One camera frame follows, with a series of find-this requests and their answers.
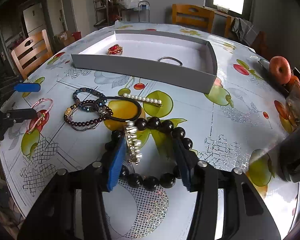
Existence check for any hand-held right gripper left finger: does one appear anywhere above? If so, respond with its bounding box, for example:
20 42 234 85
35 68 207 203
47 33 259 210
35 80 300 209
17 136 128 240

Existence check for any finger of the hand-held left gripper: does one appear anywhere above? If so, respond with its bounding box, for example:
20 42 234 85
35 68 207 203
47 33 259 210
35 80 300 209
4 108 38 126
0 76 41 94

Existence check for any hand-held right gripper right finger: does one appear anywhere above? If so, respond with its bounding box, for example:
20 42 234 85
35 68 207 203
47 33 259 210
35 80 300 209
174 137 282 240

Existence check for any pink string bracelet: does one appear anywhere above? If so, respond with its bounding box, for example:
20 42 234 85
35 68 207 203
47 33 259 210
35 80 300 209
26 98 53 134

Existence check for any silver crystal bracelet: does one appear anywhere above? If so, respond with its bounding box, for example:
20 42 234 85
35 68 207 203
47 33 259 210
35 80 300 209
124 120 143 165

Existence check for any dark red beaded bracelet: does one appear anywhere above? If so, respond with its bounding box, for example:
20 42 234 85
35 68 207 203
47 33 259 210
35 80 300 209
64 105 114 128

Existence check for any large black bead bracelet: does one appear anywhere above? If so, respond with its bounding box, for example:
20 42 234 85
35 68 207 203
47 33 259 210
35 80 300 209
104 117 194 189

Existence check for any blue beaded bracelet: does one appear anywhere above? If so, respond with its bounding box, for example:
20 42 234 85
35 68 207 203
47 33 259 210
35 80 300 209
72 87 108 113

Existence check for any black hair tie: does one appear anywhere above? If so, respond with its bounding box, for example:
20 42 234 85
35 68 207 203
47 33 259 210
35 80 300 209
94 96 142 120

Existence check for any pearl hair clip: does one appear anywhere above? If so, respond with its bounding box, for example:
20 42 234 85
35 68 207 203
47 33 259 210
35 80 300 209
123 93 163 108

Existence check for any red and gold bracelet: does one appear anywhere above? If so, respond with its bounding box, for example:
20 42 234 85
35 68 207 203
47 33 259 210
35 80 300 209
107 44 124 55

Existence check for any grey shallow box tray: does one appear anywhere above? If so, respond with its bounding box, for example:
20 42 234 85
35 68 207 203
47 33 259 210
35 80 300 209
71 29 218 94

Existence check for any wooden chair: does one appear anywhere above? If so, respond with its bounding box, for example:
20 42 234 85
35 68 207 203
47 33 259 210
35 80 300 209
224 16 240 39
11 29 54 80
172 4 215 33

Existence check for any cardboard box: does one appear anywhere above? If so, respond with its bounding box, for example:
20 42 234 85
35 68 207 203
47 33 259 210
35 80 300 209
54 31 75 47

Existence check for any white refrigerator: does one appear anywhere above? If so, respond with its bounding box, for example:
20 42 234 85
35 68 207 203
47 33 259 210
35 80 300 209
22 3 49 43

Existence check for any metal shelf rack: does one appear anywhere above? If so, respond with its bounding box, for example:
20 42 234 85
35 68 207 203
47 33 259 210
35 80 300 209
93 0 122 29

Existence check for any dark fruit plate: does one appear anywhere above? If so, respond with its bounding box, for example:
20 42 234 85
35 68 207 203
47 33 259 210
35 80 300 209
259 59 290 98

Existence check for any glass cup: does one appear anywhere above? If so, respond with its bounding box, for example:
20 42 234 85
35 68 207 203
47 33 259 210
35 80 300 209
285 81 300 128

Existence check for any white plastic bag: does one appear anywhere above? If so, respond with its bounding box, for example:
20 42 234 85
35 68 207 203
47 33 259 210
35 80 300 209
116 0 145 9

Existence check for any red apple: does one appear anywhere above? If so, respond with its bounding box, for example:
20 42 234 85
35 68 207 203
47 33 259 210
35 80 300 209
269 56 292 85

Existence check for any orange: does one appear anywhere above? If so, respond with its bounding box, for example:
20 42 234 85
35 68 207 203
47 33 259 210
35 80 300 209
286 75 300 90

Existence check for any small metal trolley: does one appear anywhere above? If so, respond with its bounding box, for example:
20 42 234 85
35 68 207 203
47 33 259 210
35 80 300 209
137 1 150 23

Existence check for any grey cloth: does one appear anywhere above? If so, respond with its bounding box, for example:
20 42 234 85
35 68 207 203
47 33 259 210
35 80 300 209
231 17 254 43

